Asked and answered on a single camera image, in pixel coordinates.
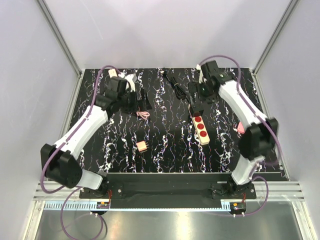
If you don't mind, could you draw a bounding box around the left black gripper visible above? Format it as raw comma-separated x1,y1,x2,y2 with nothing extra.
118,88,153,114

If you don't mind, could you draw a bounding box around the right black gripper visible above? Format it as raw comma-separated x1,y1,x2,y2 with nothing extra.
187,80,220,107

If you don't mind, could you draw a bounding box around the pink cable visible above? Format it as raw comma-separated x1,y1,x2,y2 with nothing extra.
136,109,151,121

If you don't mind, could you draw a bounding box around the black smart plug adapter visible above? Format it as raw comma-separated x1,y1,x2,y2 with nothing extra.
189,104,204,116

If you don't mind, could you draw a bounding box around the pink cube plug adapter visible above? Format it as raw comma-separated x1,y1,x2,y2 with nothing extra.
136,141,148,153

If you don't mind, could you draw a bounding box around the white pink power strip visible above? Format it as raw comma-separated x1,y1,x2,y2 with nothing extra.
108,68,118,78

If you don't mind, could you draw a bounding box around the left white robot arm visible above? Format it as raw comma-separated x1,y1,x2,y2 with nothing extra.
40,74,152,198

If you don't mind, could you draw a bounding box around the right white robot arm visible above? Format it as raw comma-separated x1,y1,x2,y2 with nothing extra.
188,60,279,199

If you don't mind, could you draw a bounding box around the beige red power strip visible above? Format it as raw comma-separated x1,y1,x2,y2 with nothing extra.
188,104,210,146

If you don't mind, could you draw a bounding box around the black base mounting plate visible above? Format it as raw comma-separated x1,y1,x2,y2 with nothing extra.
80,173,257,200

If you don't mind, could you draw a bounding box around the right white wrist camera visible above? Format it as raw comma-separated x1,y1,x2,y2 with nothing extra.
195,64,204,84

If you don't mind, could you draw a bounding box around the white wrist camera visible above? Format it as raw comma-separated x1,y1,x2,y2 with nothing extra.
195,64,204,84
118,73,138,92

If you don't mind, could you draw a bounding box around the black bundled cable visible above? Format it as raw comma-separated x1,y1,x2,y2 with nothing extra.
159,69,192,103

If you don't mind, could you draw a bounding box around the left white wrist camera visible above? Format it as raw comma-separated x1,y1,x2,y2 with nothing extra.
118,73,138,92

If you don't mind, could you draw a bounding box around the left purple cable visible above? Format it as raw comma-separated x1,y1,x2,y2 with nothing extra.
40,64,126,240

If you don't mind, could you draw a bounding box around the grey cable duct rail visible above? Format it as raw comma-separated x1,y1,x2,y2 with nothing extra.
43,200,231,213

